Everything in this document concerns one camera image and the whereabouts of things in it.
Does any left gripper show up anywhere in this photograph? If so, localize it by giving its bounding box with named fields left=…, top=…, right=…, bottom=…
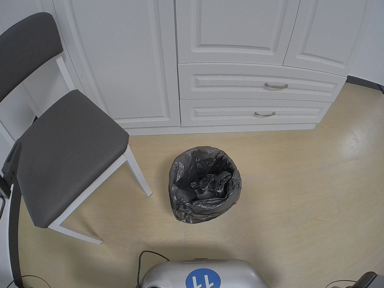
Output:
left=0, top=143, right=23, bottom=199

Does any black plastic bag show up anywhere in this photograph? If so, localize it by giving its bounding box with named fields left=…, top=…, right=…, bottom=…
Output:
left=168, top=146, right=242, bottom=224

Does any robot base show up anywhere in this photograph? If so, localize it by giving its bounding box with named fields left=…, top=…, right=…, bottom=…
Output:
left=141, top=258, right=269, bottom=288

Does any white chair with grey pads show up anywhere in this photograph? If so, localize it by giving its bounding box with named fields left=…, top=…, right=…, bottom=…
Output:
left=0, top=12, right=153, bottom=245

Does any white wardrobe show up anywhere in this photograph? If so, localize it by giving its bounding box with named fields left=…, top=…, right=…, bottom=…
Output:
left=49, top=0, right=371, bottom=136

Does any black cable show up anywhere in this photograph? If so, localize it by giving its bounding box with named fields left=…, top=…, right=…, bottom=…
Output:
left=136, top=250, right=171, bottom=288
left=329, top=278, right=358, bottom=288
left=6, top=275, right=50, bottom=288

